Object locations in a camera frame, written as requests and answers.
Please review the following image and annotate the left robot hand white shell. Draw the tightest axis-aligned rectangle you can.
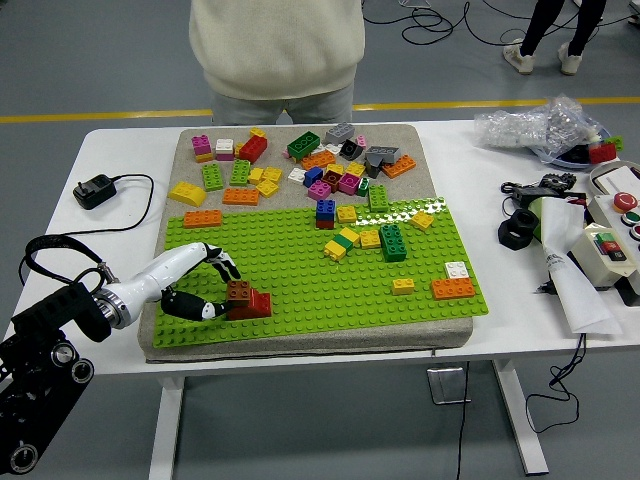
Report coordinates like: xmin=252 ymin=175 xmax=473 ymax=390
xmin=112 ymin=242 xmax=242 ymax=329

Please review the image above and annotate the brown brick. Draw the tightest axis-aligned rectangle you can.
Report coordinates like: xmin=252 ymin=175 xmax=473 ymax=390
xmin=226 ymin=280 xmax=253 ymax=305

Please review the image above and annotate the red curved brick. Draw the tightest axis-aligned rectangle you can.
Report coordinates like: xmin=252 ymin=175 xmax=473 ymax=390
xmin=234 ymin=288 xmax=262 ymax=314

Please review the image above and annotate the orange long brick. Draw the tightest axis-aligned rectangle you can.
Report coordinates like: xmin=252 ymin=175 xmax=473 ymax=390
xmin=222 ymin=187 xmax=262 ymax=207
xmin=183 ymin=208 xmax=224 ymax=230
xmin=430 ymin=277 xmax=477 ymax=302
xmin=300 ymin=150 xmax=338 ymax=172
xmin=381 ymin=154 xmax=418 ymax=181

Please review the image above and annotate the yellow curved brick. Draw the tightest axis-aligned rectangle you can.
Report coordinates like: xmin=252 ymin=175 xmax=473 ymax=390
xmin=167 ymin=180 xmax=208 ymax=208

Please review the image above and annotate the red long brick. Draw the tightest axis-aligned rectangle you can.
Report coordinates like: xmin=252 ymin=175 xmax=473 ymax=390
xmin=239 ymin=135 xmax=270 ymax=165

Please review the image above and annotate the dark green long brick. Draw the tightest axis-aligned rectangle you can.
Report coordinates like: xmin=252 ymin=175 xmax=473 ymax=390
xmin=286 ymin=130 xmax=323 ymax=163

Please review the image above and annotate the black slope brick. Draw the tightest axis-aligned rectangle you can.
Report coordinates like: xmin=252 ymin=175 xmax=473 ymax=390
xmin=339 ymin=139 xmax=366 ymax=162

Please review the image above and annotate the dark green tall brick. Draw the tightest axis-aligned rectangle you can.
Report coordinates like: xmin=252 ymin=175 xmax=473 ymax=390
xmin=378 ymin=224 xmax=408 ymax=264

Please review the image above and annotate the grey slope brick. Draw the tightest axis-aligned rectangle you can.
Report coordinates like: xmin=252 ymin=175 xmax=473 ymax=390
xmin=364 ymin=145 xmax=403 ymax=167

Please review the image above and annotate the white table leg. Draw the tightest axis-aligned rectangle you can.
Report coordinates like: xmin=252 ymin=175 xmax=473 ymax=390
xmin=491 ymin=358 xmax=550 ymax=477
xmin=148 ymin=375 xmax=187 ymax=480

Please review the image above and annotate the green studded baseplate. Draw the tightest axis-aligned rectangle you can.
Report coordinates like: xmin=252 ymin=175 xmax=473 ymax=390
xmin=151 ymin=197 xmax=491 ymax=349

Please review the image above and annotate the person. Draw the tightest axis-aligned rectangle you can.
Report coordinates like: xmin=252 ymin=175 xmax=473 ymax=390
xmin=188 ymin=0 xmax=366 ymax=126
xmin=502 ymin=0 xmax=609 ymax=76

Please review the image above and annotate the large black nut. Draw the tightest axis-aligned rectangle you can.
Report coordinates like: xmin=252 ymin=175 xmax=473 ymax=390
xmin=497 ymin=208 xmax=542 ymax=250

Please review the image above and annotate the black power adapter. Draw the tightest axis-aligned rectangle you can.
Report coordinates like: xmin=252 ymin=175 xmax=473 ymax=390
xmin=501 ymin=181 xmax=587 ymax=207

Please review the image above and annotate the green sheet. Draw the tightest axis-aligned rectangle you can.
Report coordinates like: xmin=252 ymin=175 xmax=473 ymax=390
xmin=528 ymin=196 xmax=547 ymax=242

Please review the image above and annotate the clear bubble wrap bag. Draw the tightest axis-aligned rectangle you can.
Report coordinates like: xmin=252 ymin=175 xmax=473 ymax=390
xmin=475 ymin=94 xmax=610 ymax=162

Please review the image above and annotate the black gear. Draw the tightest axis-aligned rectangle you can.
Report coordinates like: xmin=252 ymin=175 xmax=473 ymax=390
xmin=540 ymin=171 xmax=577 ymax=192

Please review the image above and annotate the white paper sheet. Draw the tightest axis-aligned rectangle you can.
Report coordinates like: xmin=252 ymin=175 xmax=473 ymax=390
xmin=540 ymin=196 xmax=624 ymax=336

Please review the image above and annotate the blue-rimmed bowl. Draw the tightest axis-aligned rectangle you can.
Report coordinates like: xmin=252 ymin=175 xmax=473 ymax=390
xmin=530 ymin=127 xmax=615 ymax=172

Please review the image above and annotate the control box with red button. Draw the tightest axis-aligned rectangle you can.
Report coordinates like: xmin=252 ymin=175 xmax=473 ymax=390
xmin=584 ymin=191 xmax=640 ymax=242

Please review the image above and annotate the white rounded device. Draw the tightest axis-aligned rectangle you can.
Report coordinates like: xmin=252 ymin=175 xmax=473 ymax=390
xmin=588 ymin=158 xmax=640 ymax=197

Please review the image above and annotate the black plug cord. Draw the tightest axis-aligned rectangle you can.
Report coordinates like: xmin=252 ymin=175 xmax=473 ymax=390
xmin=18 ymin=172 xmax=156 ymax=288

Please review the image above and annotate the black wall plug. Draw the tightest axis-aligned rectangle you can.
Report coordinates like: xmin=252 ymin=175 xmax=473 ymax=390
xmin=72 ymin=172 xmax=119 ymax=211

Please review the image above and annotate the metal bracket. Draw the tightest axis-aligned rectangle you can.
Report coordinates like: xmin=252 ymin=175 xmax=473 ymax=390
xmin=425 ymin=366 xmax=473 ymax=406

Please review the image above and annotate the black hanging cable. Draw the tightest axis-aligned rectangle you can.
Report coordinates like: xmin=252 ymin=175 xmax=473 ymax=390
xmin=455 ymin=360 xmax=472 ymax=480
xmin=524 ymin=331 xmax=588 ymax=435

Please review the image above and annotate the black floor cable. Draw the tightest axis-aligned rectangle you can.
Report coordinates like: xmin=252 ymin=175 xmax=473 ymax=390
xmin=463 ymin=0 xmax=640 ymax=44
xmin=362 ymin=0 xmax=456 ymax=46

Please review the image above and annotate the white switch box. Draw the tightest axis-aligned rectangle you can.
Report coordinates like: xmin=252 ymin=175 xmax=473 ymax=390
xmin=569 ymin=223 xmax=640 ymax=292

